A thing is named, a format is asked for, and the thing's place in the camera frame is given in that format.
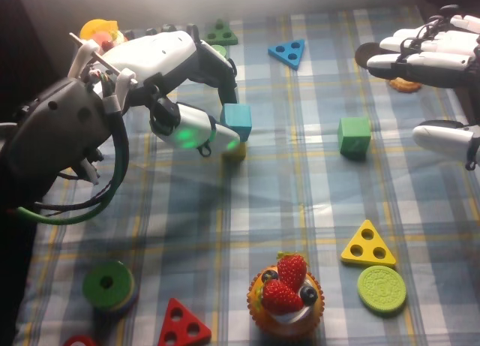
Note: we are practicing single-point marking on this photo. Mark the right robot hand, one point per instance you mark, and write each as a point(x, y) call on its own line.
point(157, 55)

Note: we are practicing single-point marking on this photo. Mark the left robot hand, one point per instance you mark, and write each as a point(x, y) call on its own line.
point(442, 49)

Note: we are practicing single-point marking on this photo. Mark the teal cube block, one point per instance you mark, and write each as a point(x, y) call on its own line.
point(238, 121)

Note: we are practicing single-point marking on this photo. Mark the tan round butter biscuit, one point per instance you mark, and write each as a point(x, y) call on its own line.
point(405, 86)

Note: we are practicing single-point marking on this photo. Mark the orange toy cupcake with cream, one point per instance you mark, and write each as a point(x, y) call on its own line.
point(99, 29)

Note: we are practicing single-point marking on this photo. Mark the green cylinder block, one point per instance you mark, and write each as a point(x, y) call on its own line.
point(221, 51)

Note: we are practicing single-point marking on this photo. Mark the green triangle block with holes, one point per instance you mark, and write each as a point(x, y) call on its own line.
point(221, 34)

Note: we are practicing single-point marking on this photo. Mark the brown round sandwich cookie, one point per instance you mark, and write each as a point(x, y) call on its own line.
point(362, 55)

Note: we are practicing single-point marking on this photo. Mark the green cube block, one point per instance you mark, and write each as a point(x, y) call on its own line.
point(354, 137)

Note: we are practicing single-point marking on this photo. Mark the yellow cube block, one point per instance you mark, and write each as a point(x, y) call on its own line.
point(235, 152)

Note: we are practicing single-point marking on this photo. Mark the blue triangle block with holes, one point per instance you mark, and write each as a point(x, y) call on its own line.
point(292, 55)

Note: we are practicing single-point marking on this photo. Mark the blue plaid tablecloth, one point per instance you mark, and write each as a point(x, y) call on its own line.
point(281, 203)

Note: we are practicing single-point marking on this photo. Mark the yellow triangle block with holes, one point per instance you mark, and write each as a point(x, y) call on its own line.
point(368, 248)

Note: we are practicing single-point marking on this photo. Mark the stack of coloured rings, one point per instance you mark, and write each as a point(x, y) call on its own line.
point(108, 286)

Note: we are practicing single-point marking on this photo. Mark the green round sandwich cookie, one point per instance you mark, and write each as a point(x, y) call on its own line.
point(381, 290)

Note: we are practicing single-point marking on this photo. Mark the red triangle block with holes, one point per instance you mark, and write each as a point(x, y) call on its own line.
point(183, 323)

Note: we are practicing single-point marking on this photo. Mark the toy cupcake with strawberries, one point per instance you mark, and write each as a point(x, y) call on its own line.
point(285, 297)

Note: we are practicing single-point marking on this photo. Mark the red cylinder block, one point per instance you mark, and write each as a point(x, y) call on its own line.
point(79, 341)

